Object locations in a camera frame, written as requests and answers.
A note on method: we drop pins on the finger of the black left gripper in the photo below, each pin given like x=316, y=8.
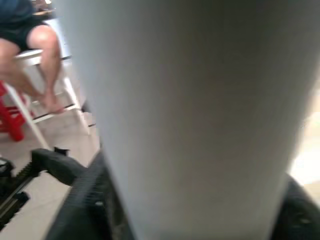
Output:
x=60, y=167

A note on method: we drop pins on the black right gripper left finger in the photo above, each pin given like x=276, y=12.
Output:
x=92, y=205

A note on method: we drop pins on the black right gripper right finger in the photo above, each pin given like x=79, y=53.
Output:
x=300, y=220

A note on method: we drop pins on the white plastic table leg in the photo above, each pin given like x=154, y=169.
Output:
x=187, y=112

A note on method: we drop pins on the red plastic object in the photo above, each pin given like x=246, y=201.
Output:
x=13, y=125

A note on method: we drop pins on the white stool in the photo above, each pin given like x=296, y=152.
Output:
x=27, y=56

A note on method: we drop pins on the person in blue clothes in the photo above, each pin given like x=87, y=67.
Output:
x=42, y=37

